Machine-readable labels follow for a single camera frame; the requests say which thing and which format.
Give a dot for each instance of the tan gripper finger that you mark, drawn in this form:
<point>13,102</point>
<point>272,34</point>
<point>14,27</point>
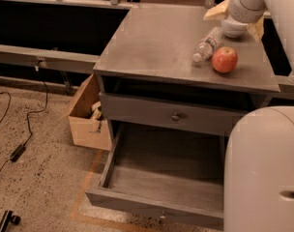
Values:
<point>218,12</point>
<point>256,29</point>

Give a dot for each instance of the clear plastic water bottle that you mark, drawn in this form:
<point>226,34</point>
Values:
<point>208,45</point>

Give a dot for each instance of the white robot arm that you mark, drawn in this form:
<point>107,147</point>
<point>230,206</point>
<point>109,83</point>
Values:
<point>259,160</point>

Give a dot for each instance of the grey wooden drawer cabinet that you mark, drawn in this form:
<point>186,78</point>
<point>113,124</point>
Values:
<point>150,56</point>

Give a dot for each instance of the round metal drawer knob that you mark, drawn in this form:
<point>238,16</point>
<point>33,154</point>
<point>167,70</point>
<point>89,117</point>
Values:
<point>175,117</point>

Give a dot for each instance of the closed grey top drawer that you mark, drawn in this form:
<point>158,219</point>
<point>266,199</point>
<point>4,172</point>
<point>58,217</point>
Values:
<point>169,114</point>

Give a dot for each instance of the open grey middle drawer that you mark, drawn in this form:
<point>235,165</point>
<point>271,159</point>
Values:
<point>161,173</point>

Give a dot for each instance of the white ceramic bowl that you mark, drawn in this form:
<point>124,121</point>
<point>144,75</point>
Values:
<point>233,28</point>

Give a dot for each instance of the red apple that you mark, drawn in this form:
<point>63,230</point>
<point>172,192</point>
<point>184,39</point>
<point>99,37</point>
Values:
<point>225,60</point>

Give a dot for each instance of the cardboard box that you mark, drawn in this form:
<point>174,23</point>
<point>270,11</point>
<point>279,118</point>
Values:
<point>86,131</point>

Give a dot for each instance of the grey metal rail bench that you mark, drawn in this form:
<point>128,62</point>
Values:
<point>48,59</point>

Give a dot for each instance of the black power adapter with cable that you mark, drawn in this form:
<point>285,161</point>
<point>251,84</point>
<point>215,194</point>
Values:
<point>20,149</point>

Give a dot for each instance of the black caster bracket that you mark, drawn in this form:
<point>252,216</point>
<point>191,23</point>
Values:
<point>9,218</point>

